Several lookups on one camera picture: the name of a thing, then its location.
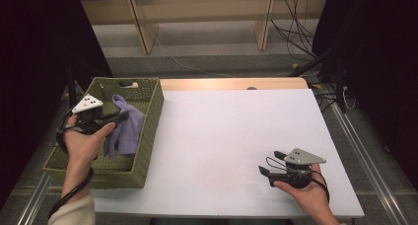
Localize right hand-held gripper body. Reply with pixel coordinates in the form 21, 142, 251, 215
269, 147, 327, 189

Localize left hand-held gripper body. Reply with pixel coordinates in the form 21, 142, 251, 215
71, 93, 106, 136

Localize purple shorts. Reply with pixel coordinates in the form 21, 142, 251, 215
103, 94, 147, 161

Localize green woven basket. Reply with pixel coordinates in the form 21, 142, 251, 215
42, 76, 166, 189

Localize person's left hand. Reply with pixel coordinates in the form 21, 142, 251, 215
61, 114, 117, 168

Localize person's right hand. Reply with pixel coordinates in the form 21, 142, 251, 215
273, 164, 341, 220

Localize black metal stand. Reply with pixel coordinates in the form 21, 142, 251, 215
289, 41, 350, 114
64, 61, 97, 118

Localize white table sheet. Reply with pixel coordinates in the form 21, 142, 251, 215
88, 89, 365, 219

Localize dark curtain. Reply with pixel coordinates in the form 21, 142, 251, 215
0, 0, 113, 210
311, 0, 418, 190

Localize light wooden shelf unit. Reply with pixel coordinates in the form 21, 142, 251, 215
80, 0, 321, 55

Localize left hand-held gripper black cable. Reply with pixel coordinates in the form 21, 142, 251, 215
48, 107, 96, 220

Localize metal floor rail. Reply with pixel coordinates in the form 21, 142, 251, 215
329, 101, 410, 225
16, 174, 53, 225

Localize white looped cable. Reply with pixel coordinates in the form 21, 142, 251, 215
341, 85, 358, 112

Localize white floor cable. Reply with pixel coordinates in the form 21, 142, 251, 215
152, 34, 235, 79

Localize bundle of black cables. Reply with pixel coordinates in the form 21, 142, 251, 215
270, 0, 321, 62

